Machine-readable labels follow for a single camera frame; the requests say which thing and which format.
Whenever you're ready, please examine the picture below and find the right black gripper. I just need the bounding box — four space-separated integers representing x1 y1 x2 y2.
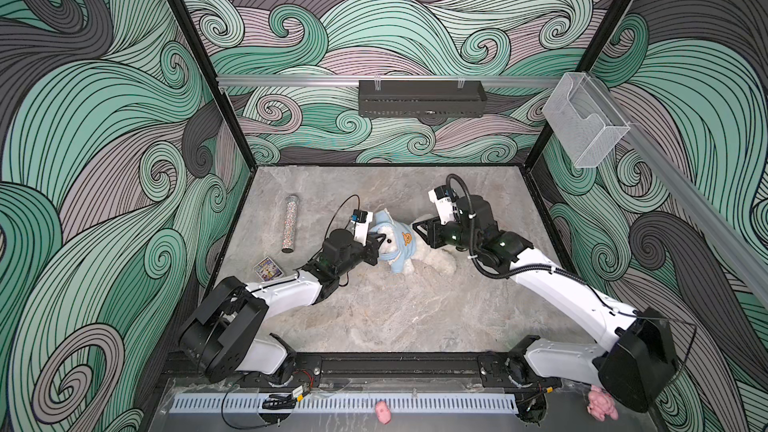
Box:
413 214 485 255

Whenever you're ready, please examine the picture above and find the white teddy bear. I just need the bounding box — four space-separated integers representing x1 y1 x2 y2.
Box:
408 224 457 276

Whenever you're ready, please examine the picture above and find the light blue teddy hoodie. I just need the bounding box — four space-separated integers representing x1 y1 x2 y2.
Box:
370 209 417 274

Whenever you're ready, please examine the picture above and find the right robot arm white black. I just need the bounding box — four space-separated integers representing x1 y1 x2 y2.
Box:
413 186 679 412

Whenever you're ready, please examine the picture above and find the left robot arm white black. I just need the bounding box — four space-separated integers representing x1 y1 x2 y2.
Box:
178 229 386 384

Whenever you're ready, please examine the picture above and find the clear tube with beads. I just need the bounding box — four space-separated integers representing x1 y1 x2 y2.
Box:
281 194 300 254

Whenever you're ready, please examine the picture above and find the small card on table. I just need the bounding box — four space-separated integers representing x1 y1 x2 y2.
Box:
253 257 285 282

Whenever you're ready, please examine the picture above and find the small pink toy piece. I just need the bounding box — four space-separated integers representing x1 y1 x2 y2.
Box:
374 400 392 425

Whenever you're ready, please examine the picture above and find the pink plush toy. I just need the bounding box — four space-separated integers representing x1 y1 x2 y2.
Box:
587 386 619 422

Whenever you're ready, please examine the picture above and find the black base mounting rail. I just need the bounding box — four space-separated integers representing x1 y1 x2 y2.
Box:
161 350 637 390

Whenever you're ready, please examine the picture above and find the white slotted cable duct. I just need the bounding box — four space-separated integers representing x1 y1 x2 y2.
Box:
169 392 518 415

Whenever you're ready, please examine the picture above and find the clear acrylic wall holder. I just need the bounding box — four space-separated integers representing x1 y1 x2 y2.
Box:
543 72 630 169

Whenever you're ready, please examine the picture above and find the black wall-mounted tray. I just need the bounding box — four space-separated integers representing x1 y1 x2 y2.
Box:
358 79 488 119

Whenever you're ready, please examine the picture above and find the aluminium rail back wall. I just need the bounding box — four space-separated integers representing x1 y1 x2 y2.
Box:
217 74 562 90

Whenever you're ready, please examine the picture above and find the aluminium rail wall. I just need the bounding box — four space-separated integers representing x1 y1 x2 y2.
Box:
591 77 767 304
217 74 562 90

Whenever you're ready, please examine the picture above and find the aluminium rail right wall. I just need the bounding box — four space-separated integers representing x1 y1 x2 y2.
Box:
591 77 767 304

